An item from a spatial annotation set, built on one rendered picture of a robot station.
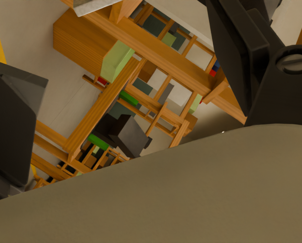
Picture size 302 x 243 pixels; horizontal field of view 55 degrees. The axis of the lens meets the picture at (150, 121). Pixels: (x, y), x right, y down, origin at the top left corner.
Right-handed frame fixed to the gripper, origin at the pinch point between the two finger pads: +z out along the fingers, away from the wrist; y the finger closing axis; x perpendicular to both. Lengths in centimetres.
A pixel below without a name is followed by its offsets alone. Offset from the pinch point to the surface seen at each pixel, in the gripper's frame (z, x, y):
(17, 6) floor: 220, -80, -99
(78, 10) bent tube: 10.2, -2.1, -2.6
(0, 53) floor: 211, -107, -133
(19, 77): 10.8, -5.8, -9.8
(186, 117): 339, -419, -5
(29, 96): 10.5, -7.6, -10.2
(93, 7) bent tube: 10.2, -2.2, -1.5
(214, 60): 453, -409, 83
